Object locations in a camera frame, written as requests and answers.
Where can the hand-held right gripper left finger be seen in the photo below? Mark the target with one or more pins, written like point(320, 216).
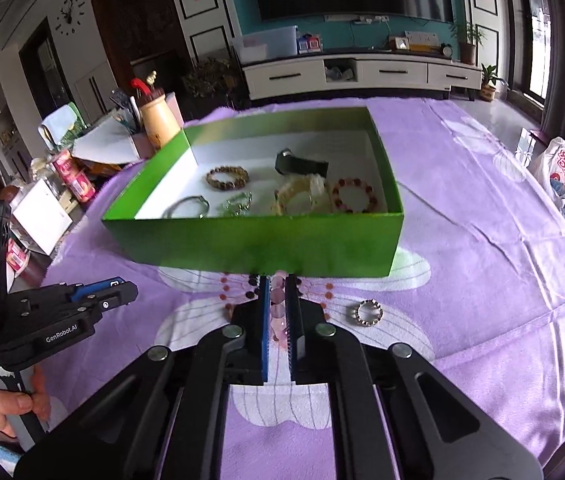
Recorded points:
point(264, 330)

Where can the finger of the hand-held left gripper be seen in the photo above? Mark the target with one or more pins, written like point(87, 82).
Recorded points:
point(117, 297)
point(95, 288)

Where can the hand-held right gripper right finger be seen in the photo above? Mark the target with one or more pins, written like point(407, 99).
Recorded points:
point(291, 330)

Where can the green cardboard box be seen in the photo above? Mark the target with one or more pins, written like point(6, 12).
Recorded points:
point(262, 245)

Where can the silver bangle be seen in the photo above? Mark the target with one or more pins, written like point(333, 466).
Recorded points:
point(205, 205)

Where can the cream wrist watch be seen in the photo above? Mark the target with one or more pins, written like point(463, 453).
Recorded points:
point(287, 200)

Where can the black smart band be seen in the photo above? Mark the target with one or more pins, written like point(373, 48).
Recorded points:
point(307, 165)

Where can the small pink box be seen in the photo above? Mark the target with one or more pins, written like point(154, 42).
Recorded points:
point(17, 255)

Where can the white carton box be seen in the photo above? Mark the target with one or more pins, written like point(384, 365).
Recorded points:
point(42, 217)

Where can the white paper sheet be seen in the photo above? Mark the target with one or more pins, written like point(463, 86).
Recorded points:
point(107, 142)

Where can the pink pen holder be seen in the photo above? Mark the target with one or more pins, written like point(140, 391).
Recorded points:
point(142, 145)

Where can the green white package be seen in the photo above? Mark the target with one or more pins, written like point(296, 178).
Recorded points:
point(60, 125)

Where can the yellow cup with red lid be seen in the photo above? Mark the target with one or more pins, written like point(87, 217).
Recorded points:
point(160, 122)

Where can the purple floral tablecloth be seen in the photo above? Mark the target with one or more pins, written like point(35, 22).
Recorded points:
point(487, 270)

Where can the dark leafy potted plant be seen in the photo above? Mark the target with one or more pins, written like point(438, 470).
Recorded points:
point(210, 80)

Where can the white television cabinet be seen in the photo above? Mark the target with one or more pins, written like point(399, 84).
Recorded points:
point(287, 77)

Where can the small blue red box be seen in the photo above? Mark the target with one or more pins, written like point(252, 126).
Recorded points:
point(310, 44)

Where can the clear plastic storage box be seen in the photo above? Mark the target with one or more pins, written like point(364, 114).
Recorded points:
point(267, 42)

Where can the small potted plant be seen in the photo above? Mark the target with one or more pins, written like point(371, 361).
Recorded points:
point(488, 91)

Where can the white printed plastic bag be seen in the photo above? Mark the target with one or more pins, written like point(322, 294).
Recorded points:
point(559, 170)

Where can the white power strip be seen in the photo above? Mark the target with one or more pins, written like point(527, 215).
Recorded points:
point(357, 19)

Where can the flat yellow box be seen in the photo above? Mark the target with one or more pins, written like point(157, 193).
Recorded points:
point(422, 40)

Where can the small round alarm clock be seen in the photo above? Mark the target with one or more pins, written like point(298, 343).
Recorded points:
point(447, 51)

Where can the tall potted plant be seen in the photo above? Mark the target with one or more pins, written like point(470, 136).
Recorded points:
point(467, 52)

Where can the black wall clock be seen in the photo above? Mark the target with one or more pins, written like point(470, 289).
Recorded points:
point(70, 15)

